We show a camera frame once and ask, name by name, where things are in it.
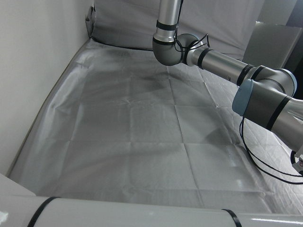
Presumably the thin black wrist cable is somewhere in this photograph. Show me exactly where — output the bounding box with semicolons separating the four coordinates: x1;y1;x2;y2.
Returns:
174;33;303;185

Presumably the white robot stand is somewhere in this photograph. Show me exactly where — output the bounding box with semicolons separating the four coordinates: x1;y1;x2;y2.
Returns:
0;174;303;227

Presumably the light grey table cloth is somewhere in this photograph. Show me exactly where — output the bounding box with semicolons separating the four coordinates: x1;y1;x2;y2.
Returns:
7;37;303;213

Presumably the grey fabric curtain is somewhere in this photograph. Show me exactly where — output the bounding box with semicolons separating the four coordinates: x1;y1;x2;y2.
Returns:
0;0;261;178

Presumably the grey flat panel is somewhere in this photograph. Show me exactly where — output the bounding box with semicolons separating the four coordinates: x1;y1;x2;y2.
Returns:
243;20;303;74

